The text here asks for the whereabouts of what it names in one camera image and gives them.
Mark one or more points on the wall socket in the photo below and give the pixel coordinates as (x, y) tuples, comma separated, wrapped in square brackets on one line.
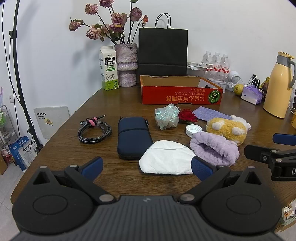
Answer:
[(11, 98)]

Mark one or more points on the purple woven cloth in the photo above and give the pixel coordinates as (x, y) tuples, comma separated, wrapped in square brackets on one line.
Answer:
[(208, 112)]

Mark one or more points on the black light stand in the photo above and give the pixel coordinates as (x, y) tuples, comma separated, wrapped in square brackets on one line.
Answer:
[(31, 134)]

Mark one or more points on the black paper bag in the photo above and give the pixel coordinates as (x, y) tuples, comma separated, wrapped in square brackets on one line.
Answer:
[(161, 51)]

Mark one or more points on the green apple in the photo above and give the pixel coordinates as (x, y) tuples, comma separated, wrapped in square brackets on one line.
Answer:
[(238, 90)]

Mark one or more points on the white green milk carton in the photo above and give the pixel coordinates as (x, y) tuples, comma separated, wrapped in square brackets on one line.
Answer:
[(108, 69)]

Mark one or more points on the navy blue pouch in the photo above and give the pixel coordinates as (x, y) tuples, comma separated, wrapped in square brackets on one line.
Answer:
[(133, 139)]

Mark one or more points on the clear water bottle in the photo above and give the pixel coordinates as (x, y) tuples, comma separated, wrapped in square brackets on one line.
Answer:
[(225, 62), (216, 60), (206, 58)]

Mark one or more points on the white bottle cap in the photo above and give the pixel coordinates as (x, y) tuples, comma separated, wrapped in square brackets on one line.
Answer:
[(193, 130)]

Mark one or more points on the purple marbled vase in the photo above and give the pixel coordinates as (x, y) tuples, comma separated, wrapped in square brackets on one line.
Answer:
[(126, 64)]

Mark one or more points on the yellow thermos jug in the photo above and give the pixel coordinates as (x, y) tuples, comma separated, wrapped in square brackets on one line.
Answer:
[(277, 92)]

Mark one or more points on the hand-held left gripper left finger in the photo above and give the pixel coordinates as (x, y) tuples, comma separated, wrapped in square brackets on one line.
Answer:
[(93, 168)]

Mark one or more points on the red cardboard box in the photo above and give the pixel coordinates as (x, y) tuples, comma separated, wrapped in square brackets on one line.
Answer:
[(175, 95)]

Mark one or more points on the purple tissue packet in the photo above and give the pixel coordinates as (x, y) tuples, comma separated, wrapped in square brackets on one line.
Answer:
[(251, 96)]

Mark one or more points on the dried rose bouquet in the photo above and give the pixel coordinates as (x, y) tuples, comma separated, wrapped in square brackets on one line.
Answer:
[(119, 19)]

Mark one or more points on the small white fan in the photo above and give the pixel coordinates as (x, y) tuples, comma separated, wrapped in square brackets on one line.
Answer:
[(234, 78)]

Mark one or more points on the colourful snack packet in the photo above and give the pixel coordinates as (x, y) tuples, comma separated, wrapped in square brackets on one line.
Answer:
[(265, 85)]

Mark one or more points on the yellow plush toy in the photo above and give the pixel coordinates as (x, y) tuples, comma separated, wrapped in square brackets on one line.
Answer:
[(226, 132)]

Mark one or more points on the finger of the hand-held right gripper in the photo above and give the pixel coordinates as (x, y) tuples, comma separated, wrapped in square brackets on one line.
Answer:
[(254, 151), (283, 138)]

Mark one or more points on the white board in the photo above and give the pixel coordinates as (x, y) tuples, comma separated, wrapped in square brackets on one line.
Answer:
[(53, 120)]

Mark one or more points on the iridescent plastic bag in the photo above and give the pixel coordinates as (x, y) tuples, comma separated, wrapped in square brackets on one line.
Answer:
[(166, 117)]

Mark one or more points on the blue white bag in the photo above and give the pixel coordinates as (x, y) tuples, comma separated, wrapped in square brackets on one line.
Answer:
[(20, 153)]

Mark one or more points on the purple fluffy headband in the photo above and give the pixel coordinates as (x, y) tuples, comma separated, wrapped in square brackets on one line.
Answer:
[(215, 148)]

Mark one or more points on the long white box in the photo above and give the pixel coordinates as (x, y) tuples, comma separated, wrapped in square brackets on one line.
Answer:
[(196, 64)]

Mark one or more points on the red rose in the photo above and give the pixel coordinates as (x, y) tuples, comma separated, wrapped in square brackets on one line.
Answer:
[(187, 115)]

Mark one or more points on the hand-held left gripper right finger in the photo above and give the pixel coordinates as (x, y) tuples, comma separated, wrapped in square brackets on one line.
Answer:
[(201, 168)]

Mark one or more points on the white metal tin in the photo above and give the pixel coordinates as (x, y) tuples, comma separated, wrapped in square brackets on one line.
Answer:
[(219, 83)]

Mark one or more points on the printed plastic bag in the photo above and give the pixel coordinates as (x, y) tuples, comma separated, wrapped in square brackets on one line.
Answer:
[(289, 215)]

